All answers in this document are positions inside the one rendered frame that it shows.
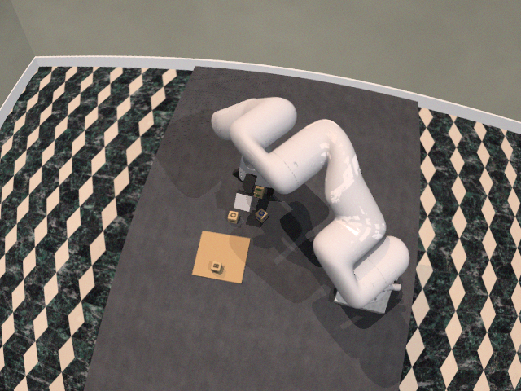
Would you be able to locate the orange flat mat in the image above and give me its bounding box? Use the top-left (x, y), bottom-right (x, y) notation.
top-left (192, 231), bottom-right (251, 283)

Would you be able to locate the tan block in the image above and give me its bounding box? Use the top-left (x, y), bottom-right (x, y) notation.
top-left (254, 186), bottom-right (265, 199)
top-left (256, 209), bottom-right (268, 222)
top-left (211, 261), bottom-right (222, 274)
top-left (228, 211), bottom-right (239, 224)

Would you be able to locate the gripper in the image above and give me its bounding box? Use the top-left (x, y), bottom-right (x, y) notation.
top-left (232, 156), bottom-right (274, 200)

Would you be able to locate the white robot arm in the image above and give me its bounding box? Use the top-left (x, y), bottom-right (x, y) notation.
top-left (212, 97), bottom-right (409, 309)

